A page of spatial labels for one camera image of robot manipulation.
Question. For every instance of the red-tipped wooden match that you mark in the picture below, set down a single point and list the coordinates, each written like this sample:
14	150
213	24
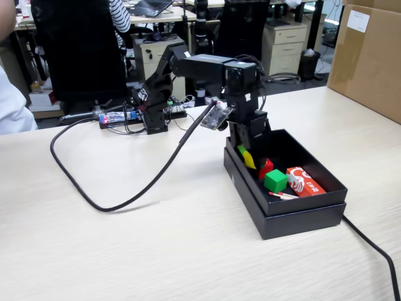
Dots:
282	195
289	198

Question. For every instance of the driver board with green terminal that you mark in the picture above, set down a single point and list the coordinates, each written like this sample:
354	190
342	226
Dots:
175	105

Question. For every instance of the person in striped shirt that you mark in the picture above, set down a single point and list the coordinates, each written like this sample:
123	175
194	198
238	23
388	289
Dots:
120	15

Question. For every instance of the black trash bin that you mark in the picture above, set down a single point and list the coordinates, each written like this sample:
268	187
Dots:
308	67

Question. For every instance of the black box lid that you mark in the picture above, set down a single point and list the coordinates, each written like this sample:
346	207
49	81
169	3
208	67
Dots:
300	225

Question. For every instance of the large brown cardboard box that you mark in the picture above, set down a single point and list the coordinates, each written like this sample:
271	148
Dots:
369	69

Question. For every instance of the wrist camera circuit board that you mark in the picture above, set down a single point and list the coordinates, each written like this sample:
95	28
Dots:
214	119

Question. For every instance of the small yellow bottle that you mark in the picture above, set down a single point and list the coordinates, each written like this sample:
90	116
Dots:
36	85

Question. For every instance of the black mesh office chair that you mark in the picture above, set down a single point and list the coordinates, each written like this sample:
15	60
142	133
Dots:
78	47

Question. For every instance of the green wooden cube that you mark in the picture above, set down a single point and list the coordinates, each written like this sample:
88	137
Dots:
275	181

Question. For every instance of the person in white shirt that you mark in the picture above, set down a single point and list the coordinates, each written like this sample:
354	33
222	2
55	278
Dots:
12	106

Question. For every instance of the yellow wooden cube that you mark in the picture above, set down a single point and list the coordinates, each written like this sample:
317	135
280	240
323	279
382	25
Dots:
249	160

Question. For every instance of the red wooden cube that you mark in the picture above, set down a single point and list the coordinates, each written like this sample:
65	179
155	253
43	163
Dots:
265	169

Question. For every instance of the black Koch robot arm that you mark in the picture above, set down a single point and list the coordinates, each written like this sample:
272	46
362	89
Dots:
200	67

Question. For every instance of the black vertical pole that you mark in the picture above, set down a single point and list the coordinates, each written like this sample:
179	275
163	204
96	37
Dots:
201	19

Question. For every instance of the white and red carton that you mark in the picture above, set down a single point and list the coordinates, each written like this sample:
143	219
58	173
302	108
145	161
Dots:
42	98

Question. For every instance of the beige office desk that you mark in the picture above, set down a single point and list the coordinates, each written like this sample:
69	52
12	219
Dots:
156	20

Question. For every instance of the control board with red LED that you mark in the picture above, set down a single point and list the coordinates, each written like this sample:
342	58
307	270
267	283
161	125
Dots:
114	119

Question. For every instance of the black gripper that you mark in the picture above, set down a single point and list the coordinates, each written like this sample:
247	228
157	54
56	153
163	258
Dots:
244	108

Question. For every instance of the dark open laptop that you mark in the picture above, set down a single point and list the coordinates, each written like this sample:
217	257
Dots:
150	6

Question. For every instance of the bare person forearm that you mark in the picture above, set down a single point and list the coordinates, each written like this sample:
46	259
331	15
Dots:
6	15

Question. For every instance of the black cardboard box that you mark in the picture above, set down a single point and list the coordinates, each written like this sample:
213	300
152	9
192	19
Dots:
307	203

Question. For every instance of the red patterned matchbox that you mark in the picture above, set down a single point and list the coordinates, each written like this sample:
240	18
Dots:
302	183

